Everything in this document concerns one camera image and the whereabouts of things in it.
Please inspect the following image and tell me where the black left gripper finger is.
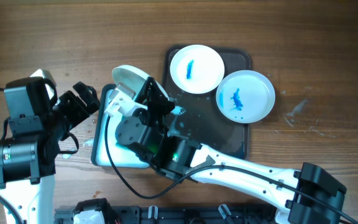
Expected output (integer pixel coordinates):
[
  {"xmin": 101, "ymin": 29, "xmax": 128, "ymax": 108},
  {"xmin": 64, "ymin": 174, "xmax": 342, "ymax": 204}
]
[
  {"xmin": 57, "ymin": 91, "xmax": 88, "ymax": 117},
  {"xmin": 73, "ymin": 82, "xmax": 100, "ymax": 113}
]

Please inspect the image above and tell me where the white plate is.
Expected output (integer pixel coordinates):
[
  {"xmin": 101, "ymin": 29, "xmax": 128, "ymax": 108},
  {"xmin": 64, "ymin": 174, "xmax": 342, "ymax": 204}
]
[
  {"xmin": 170, "ymin": 45, "xmax": 225, "ymax": 94},
  {"xmin": 111, "ymin": 64, "xmax": 170, "ymax": 100},
  {"xmin": 216, "ymin": 70, "xmax": 276, "ymax": 124}
]

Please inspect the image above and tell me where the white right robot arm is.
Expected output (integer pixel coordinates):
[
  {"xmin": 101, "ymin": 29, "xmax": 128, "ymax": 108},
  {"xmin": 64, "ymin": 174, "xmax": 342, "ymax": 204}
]
[{"xmin": 110, "ymin": 77, "xmax": 350, "ymax": 223}]

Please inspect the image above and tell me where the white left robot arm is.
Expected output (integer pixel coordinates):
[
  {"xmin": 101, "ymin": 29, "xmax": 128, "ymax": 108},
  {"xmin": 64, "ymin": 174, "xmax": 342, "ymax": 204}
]
[{"xmin": 0, "ymin": 77, "xmax": 100, "ymax": 223}]

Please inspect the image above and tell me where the dark brown serving tray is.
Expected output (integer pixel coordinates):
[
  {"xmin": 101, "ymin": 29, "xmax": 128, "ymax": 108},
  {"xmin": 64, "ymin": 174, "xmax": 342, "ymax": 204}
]
[{"xmin": 162, "ymin": 44, "xmax": 250, "ymax": 159}]

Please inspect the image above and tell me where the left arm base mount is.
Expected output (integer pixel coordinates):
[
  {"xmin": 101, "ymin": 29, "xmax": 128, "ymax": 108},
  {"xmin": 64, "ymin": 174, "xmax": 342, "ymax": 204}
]
[{"xmin": 72, "ymin": 198, "xmax": 121, "ymax": 224}]

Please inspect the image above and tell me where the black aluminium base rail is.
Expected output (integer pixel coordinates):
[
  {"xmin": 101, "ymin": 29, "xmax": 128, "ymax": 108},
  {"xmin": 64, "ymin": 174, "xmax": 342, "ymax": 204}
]
[{"xmin": 53, "ymin": 204, "xmax": 276, "ymax": 224}]

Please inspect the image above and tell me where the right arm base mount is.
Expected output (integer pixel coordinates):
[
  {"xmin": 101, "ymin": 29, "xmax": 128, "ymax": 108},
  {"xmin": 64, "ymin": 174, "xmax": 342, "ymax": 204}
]
[{"xmin": 275, "ymin": 209, "xmax": 290, "ymax": 224}]

